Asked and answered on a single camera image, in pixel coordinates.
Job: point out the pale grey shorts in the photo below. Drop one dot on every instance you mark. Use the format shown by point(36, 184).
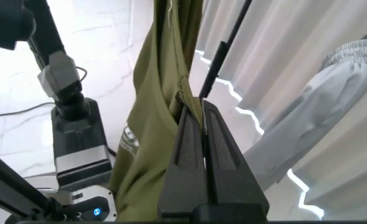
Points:
point(311, 118)

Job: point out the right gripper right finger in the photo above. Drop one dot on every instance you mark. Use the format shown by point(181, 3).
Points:
point(233, 186)

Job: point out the black clothes rack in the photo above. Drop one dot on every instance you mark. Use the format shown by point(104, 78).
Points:
point(217, 62)

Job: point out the green garment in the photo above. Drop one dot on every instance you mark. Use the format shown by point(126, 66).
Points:
point(149, 124)

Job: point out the white curtain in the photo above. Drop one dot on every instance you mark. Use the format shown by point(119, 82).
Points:
point(280, 46)

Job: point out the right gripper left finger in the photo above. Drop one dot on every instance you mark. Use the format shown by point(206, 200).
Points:
point(183, 180)

